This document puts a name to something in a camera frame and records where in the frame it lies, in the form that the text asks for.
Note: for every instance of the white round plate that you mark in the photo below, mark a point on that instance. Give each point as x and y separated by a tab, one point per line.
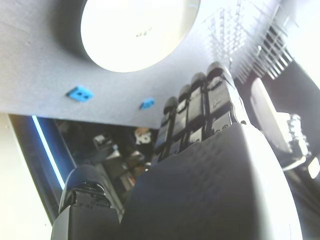
137	37
265	112

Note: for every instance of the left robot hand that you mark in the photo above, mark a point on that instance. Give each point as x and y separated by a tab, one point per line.
212	187

